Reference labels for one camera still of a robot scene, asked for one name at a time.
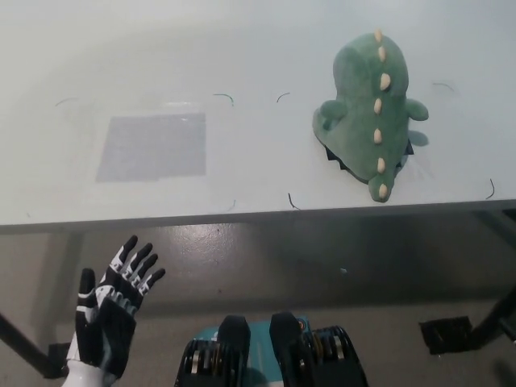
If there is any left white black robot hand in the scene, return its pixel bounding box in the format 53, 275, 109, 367
64, 235, 167, 387

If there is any grey tape square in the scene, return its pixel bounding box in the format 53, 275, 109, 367
95, 112, 207, 183

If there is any black table leg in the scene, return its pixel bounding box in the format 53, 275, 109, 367
0, 312, 61, 378
469, 281, 516, 347

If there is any green plush dinosaur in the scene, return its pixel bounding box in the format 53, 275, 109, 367
311, 27, 429, 204

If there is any black teal robot torso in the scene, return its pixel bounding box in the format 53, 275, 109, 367
173, 310, 370, 387

